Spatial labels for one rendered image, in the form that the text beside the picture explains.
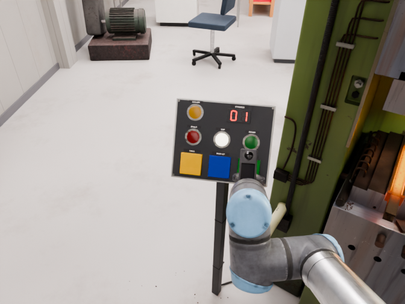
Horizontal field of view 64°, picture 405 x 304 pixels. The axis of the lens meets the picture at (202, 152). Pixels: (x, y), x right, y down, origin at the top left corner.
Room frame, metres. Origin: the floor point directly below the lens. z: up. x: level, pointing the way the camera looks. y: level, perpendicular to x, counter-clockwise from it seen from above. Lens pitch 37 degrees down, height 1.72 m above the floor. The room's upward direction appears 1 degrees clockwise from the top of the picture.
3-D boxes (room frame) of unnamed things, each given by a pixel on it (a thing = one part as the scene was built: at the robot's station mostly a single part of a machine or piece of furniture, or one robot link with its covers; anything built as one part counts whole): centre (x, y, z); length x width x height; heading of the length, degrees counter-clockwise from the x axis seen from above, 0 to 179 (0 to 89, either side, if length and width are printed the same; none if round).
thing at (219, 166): (0.88, -0.06, 1.01); 0.07 x 0.05 x 0.07; 81
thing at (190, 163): (0.89, 0.04, 1.01); 0.07 x 0.05 x 0.07; 81
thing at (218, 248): (1.00, -0.08, 0.54); 0.04 x 0.04 x 1.08; 56
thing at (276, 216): (0.88, -0.25, 0.62); 0.44 x 0.05 x 0.05; 146
